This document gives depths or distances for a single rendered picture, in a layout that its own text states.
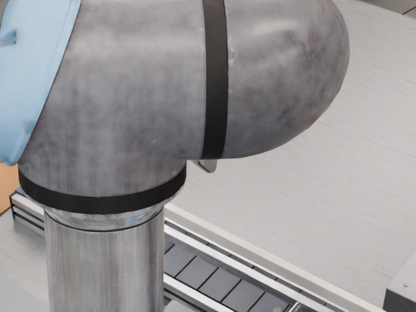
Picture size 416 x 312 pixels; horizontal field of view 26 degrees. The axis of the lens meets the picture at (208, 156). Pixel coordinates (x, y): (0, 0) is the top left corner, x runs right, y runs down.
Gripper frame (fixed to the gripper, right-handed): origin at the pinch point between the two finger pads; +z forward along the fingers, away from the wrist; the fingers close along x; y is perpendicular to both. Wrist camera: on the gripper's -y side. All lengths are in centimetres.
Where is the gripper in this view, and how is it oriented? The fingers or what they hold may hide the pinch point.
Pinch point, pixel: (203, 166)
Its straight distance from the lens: 112.7
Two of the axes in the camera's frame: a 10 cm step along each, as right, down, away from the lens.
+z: 4.1, 8.5, 3.3
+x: -7.0, 0.6, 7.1
